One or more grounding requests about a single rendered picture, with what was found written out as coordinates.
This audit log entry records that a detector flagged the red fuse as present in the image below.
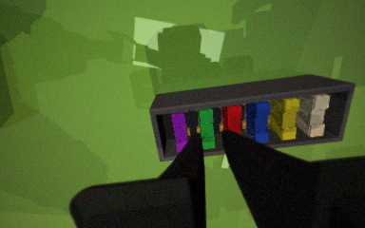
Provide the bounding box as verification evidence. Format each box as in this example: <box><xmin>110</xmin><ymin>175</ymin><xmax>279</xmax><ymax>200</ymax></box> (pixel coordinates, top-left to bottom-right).
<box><xmin>222</xmin><ymin>104</ymin><xmax>241</xmax><ymax>134</ymax></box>

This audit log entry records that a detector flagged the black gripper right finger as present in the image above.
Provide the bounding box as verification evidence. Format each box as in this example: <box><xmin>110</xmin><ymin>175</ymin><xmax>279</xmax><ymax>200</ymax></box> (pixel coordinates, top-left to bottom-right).
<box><xmin>221</xmin><ymin>129</ymin><xmax>365</xmax><ymax>228</ymax></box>

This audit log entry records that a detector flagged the purple fuse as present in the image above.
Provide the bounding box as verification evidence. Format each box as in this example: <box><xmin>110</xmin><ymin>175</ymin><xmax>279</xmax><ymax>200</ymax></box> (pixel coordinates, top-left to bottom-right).
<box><xmin>171</xmin><ymin>112</ymin><xmax>188</xmax><ymax>153</ymax></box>

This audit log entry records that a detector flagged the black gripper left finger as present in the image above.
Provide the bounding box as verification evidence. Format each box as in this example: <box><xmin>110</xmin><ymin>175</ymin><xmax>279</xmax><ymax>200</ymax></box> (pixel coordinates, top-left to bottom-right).
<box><xmin>68</xmin><ymin>133</ymin><xmax>206</xmax><ymax>228</ymax></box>

